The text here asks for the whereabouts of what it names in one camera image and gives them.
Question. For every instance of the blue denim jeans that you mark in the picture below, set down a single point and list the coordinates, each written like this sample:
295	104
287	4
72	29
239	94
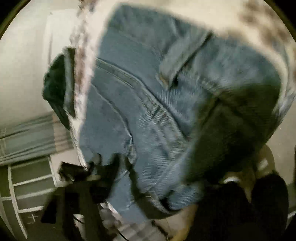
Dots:
161	111

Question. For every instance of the dark green garment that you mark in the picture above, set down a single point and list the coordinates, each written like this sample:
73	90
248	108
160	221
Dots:
59	83

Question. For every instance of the grey striped curtain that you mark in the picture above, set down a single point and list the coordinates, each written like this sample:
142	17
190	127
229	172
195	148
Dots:
41	136

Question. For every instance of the white floral bed sheet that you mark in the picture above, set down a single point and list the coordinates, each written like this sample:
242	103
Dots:
83	69

